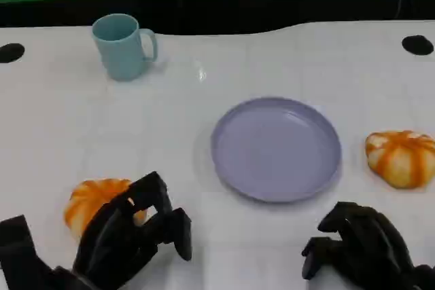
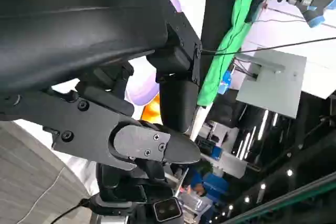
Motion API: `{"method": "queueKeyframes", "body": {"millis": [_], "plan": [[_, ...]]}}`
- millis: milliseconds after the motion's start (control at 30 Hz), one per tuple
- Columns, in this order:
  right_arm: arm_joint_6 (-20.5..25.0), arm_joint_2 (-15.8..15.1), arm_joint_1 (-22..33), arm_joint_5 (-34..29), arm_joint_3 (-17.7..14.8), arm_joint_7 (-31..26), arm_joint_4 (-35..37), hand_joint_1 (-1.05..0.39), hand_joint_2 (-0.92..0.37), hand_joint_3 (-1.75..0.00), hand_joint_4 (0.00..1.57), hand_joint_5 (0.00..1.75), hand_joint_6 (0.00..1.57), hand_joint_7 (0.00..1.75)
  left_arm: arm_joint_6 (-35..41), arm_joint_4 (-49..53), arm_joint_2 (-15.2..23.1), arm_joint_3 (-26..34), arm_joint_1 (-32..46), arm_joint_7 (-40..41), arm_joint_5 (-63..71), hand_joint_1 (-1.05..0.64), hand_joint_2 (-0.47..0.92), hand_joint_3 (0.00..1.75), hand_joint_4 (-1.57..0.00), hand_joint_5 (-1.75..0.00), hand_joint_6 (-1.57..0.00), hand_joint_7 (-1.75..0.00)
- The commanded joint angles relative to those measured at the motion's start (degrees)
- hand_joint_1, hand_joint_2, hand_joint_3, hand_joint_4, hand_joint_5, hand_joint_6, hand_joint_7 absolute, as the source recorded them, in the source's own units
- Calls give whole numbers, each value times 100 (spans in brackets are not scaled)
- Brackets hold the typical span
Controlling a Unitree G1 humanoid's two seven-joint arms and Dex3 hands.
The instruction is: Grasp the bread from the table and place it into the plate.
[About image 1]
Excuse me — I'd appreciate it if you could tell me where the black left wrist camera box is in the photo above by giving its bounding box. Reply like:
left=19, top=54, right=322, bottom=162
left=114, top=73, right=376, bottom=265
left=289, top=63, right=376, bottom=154
left=0, top=214, right=57, bottom=290

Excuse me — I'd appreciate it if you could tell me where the black round table grommet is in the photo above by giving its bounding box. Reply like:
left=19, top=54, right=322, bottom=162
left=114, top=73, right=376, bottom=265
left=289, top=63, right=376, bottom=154
left=401, top=35, right=435, bottom=56
left=0, top=43, right=26, bottom=64

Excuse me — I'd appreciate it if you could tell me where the lilac plate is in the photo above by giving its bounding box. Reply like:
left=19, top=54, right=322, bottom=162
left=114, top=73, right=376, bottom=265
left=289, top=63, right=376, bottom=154
left=210, top=96, right=343, bottom=204

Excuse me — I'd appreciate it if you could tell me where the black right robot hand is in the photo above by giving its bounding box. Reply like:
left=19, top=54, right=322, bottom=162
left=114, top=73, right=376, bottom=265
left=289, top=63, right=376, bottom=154
left=301, top=201, right=435, bottom=290

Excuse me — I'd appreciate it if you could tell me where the pale green mug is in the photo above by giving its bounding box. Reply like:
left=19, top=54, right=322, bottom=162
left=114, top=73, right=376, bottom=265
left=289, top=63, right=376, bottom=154
left=91, top=13, right=158, bottom=82

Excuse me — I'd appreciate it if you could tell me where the orange white toy bread roll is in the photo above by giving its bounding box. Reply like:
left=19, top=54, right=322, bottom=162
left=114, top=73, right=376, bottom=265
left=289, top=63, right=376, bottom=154
left=365, top=130, right=435, bottom=189
left=63, top=178, right=147, bottom=240

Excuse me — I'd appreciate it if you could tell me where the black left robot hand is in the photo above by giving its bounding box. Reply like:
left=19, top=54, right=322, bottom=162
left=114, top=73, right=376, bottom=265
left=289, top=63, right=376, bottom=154
left=72, top=170, right=193, bottom=290

